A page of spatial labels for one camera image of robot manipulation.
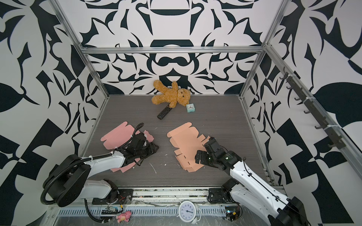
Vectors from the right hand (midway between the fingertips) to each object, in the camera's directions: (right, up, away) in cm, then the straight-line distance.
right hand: (201, 158), depth 80 cm
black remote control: (-24, +25, +28) cm, 45 cm away
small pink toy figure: (-37, -23, -12) cm, 46 cm away
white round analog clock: (-7, -22, -11) cm, 26 cm away
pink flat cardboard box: (-53, +9, +17) cm, 56 cm away
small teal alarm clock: (-4, +29, +30) cm, 42 cm away
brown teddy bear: (-18, +37, +32) cm, 52 cm away
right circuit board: (+14, -24, -8) cm, 29 cm away
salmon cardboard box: (-8, +8, +17) cm, 21 cm away
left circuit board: (-45, -21, -11) cm, 51 cm away
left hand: (-26, +5, +9) cm, 28 cm away
